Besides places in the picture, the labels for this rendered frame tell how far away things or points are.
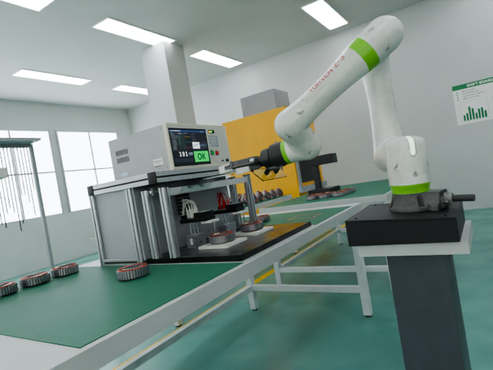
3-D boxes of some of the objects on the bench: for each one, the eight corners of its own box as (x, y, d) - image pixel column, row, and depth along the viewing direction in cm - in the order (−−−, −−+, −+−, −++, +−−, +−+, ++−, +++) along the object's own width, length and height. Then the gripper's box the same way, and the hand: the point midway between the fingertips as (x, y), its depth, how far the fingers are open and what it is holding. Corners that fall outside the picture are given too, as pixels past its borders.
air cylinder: (207, 244, 166) (205, 231, 166) (196, 247, 159) (194, 235, 159) (198, 244, 168) (196, 232, 168) (187, 248, 162) (185, 236, 162)
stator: (240, 238, 158) (239, 229, 158) (225, 244, 148) (224, 235, 148) (220, 239, 164) (218, 230, 164) (204, 245, 154) (202, 236, 154)
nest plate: (273, 228, 179) (273, 225, 179) (257, 235, 166) (257, 232, 166) (247, 230, 187) (247, 227, 187) (231, 236, 174) (230, 234, 174)
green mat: (351, 205, 234) (351, 205, 234) (316, 224, 182) (316, 224, 182) (231, 219, 284) (231, 218, 284) (177, 236, 233) (177, 236, 233)
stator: (133, 272, 139) (132, 262, 139) (156, 271, 134) (154, 261, 134) (110, 282, 130) (108, 271, 129) (133, 281, 124) (131, 270, 124)
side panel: (147, 263, 154) (134, 187, 154) (142, 265, 152) (129, 188, 151) (106, 264, 169) (94, 195, 169) (100, 266, 167) (88, 196, 166)
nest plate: (247, 239, 158) (246, 236, 158) (227, 248, 146) (227, 244, 146) (219, 241, 166) (218, 238, 166) (198, 249, 154) (197, 247, 154)
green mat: (243, 263, 125) (243, 262, 125) (80, 348, 73) (79, 347, 73) (79, 267, 175) (79, 266, 175) (-86, 319, 124) (-86, 318, 124)
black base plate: (311, 225, 182) (310, 221, 182) (241, 261, 128) (240, 255, 128) (233, 232, 207) (232, 227, 207) (147, 263, 153) (147, 258, 153)
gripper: (260, 164, 133) (212, 179, 144) (287, 167, 154) (244, 180, 165) (255, 144, 134) (208, 161, 145) (284, 150, 155) (241, 164, 166)
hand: (230, 170), depth 154 cm, fingers open, 12 cm apart
